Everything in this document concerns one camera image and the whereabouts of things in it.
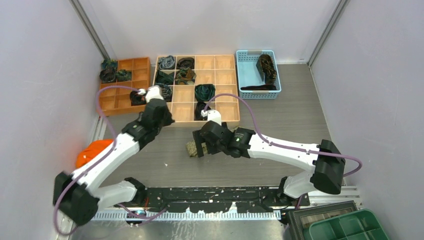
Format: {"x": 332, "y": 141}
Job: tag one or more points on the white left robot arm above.
{"x": 109, "y": 159}

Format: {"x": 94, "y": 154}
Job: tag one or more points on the rolled black orange tie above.
{"x": 137, "y": 99}

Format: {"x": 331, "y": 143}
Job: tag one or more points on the rolled dark brown tie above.
{"x": 185, "y": 63}

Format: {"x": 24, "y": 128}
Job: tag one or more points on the rolled teal tie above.
{"x": 109, "y": 63}

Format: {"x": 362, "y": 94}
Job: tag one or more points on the orange cloth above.
{"x": 89, "y": 153}

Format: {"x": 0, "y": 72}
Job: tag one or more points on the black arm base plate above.
{"x": 210, "y": 200}

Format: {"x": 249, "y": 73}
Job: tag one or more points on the aluminium frame rail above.
{"x": 316, "y": 198}

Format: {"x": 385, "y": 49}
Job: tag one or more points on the rolled blue multicolour tie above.
{"x": 166, "y": 91}

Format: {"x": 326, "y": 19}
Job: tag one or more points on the rolled grey blue tie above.
{"x": 166, "y": 62}

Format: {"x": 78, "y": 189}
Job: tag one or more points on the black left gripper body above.
{"x": 167, "y": 120}

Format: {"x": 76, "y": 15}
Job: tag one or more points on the green floral patterned tie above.
{"x": 192, "y": 149}

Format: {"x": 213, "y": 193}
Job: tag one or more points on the rolled dark green tie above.
{"x": 165, "y": 77}

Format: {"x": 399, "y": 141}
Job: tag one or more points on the rolled green orange tie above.
{"x": 185, "y": 76}

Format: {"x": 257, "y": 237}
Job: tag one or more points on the navy red striped tie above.
{"x": 264, "y": 87}

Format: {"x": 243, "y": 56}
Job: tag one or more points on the rolled dark navy tie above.
{"x": 198, "y": 111}

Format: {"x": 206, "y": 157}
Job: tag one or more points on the green plastic organizer bin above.
{"x": 357, "y": 225}

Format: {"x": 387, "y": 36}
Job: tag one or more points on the rolled dark striped tie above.
{"x": 108, "y": 75}

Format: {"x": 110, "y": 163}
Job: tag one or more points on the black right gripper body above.
{"x": 213, "y": 148}

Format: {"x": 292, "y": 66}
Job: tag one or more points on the light blue plastic basket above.
{"x": 248, "y": 75}

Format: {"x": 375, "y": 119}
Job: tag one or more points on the dark framed box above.
{"x": 296, "y": 221}

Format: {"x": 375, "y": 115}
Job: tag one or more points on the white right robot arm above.
{"x": 322, "y": 164}

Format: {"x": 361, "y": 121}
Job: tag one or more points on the orange wooden compartment tray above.
{"x": 115, "y": 97}

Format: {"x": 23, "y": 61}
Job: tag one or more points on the rolled green patterned tie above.
{"x": 123, "y": 75}

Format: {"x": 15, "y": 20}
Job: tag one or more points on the brown orange patterned tie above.
{"x": 266, "y": 69}

